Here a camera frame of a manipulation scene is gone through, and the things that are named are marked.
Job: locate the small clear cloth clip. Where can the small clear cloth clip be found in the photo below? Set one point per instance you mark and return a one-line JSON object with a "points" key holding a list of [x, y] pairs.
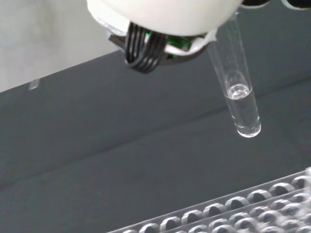
{"points": [[34, 84]]}

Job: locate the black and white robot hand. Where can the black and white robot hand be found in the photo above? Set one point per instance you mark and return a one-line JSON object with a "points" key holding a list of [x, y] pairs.
{"points": [[160, 17]]}

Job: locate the black bench cloth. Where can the black bench cloth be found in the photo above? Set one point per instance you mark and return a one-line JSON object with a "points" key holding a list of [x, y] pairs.
{"points": [[121, 145]]}

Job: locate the clear plastic test tube rack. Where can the clear plastic test tube rack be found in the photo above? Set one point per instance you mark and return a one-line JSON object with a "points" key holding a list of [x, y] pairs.
{"points": [[243, 213]]}

